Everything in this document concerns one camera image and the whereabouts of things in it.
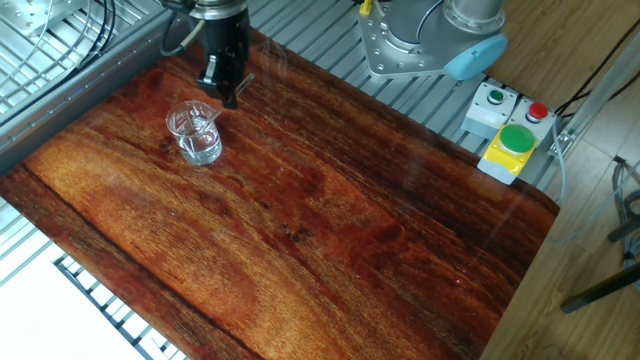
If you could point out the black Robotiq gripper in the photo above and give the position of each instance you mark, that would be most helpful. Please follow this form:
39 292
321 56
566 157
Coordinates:
227 37

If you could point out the clear glass stirring rod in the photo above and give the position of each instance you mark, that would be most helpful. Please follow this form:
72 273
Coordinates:
246 82

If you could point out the small glass beaker with water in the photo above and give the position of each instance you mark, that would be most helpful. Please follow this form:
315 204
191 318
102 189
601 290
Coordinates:
200 145

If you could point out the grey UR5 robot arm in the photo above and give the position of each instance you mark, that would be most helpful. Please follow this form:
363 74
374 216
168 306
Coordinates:
440 35

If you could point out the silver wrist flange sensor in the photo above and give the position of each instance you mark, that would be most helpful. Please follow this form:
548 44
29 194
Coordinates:
217 10

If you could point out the yellow plastic tag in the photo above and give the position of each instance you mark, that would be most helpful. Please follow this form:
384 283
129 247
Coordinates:
365 7

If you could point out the grey aluminium table beam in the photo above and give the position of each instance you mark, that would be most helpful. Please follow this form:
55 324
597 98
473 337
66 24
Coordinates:
60 100

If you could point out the glossy wood-grain table mat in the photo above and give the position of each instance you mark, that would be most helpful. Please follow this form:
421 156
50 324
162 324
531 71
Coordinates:
300 225

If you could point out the aluminium plate with holes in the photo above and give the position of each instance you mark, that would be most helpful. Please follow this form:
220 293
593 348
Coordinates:
30 15

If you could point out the grey box small green button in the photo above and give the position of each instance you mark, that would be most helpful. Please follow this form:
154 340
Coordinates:
482 115

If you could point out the white paper stack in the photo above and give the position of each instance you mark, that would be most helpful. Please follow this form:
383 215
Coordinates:
50 320

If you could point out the yellow box green mushroom button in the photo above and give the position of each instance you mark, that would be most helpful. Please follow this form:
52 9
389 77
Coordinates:
517 138

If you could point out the grey box red button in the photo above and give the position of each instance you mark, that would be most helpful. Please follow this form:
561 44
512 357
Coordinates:
537 112

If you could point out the office chair base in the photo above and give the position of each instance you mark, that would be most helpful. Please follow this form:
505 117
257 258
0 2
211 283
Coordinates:
600 287

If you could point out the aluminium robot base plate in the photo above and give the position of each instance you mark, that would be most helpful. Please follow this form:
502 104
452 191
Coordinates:
372 50

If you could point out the aluminium frame rail by buttons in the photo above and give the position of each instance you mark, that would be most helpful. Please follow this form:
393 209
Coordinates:
595 100

